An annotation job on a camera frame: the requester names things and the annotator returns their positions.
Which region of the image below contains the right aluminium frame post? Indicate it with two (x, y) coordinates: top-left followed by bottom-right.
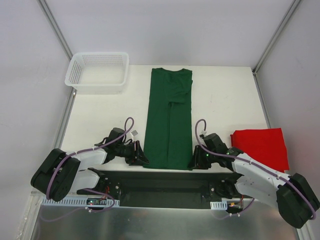
(252, 0), (303, 75)

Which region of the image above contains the right white cable duct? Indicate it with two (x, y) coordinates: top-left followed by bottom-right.
(210, 200), (228, 211)

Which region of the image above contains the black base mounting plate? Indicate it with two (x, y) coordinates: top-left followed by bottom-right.
(93, 170), (241, 209)

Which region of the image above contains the aluminium frame post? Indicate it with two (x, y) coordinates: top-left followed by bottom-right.
(252, 0), (303, 75)
(36, 0), (73, 61)

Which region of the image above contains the left white cable duct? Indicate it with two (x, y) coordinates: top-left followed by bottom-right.
(41, 197), (120, 208)

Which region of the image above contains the aluminium front rail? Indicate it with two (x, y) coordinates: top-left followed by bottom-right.
(31, 176), (301, 201)

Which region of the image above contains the white cable duct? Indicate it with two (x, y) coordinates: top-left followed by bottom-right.
(210, 200), (228, 211)
(41, 197), (120, 208)

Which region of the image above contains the left aluminium frame post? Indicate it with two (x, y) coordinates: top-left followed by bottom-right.
(36, 0), (73, 61)

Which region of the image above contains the red t shirt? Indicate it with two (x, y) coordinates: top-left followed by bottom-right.
(230, 128), (290, 173)

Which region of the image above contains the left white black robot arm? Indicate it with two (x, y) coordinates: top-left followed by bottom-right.
(30, 127), (150, 202)

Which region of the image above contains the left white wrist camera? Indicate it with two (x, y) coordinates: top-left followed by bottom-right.
(130, 130), (138, 138)

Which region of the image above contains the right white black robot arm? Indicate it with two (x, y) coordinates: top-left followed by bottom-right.
(189, 133), (320, 229)

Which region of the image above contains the green t shirt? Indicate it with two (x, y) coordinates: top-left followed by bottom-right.
(143, 68), (193, 170)

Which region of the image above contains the white plastic mesh basket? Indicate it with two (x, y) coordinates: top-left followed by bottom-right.
(64, 52), (130, 95)

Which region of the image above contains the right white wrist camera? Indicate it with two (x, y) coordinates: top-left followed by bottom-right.
(199, 130), (207, 139)

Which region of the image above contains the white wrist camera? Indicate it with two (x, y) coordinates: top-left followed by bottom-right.
(199, 130), (207, 139)
(130, 130), (138, 138)

